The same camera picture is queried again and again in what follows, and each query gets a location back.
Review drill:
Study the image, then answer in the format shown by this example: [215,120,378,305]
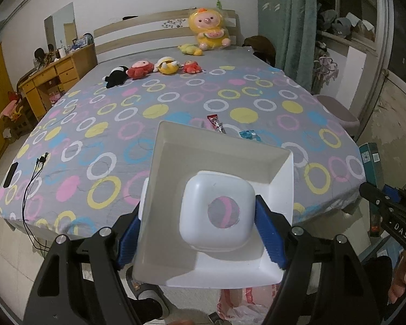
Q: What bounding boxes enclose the wooden striped headboard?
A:
[94,8,240,62]

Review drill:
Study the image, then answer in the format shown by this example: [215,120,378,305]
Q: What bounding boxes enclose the small wooden chair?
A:
[0,91,35,139]

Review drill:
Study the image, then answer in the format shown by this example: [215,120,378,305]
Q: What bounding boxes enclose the blue snack packet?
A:
[239,130,262,142]

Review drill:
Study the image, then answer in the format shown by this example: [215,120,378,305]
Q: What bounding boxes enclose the red round plush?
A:
[126,60,155,80]

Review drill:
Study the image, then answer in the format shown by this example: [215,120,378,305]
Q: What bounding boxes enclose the black phone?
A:
[3,162,18,188]

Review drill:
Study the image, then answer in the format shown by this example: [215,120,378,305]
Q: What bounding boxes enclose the black white plush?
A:
[102,66,128,89]

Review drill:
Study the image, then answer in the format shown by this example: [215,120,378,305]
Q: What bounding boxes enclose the person right hand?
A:
[388,250,406,304]

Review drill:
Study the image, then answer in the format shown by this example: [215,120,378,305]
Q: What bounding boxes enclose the red snack wrapper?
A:
[207,114,226,134]

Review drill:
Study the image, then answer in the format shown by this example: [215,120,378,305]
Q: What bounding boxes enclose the bed with circle-pattern sheet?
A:
[0,48,365,236]

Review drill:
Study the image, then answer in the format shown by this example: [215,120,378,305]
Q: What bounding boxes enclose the large yellow pig plush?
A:
[188,8,232,51]

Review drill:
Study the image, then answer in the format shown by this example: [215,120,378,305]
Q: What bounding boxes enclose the dark green long box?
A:
[359,142,384,238]

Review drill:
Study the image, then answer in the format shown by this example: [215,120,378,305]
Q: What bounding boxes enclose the trash bin white bag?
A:
[217,285,279,324]

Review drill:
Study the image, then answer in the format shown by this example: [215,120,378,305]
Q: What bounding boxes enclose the small yellow-green plush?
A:
[178,43,203,56]

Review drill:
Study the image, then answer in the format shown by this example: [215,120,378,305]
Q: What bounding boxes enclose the white square box tray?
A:
[133,121,294,289]

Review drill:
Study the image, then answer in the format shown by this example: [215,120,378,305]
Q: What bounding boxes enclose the brown plush by bed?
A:
[242,35,276,67]

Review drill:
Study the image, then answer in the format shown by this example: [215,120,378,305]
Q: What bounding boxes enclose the black left slipper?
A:
[126,266,170,324]

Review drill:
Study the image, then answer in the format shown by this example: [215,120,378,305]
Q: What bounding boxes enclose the yellow white plush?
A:
[154,57,182,76]

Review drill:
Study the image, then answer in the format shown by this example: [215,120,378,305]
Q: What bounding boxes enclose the green patterned curtain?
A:
[258,0,317,90]

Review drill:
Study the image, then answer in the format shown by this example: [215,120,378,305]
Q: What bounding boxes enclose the wooden desk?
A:
[17,44,97,121]

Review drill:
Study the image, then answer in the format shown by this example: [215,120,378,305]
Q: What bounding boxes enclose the small red doll plush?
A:
[182,60,203,74]

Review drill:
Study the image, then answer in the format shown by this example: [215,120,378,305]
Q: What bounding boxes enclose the wall mirror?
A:
[44,2,77,50]

